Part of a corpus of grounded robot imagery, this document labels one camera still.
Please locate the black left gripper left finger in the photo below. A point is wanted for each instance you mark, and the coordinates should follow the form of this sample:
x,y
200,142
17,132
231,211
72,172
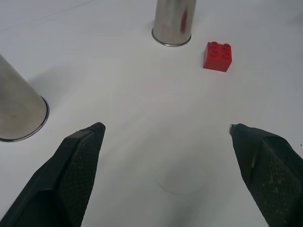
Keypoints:
x,y
71,175

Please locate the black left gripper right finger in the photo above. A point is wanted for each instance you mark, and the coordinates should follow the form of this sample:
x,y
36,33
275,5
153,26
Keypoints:
x,y
270,170

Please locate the stainless steel cup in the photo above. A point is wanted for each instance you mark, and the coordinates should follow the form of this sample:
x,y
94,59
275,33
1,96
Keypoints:
x,y
17,106
174,22

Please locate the red toy building brick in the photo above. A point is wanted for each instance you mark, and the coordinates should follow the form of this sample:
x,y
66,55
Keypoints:
x,y
217,56

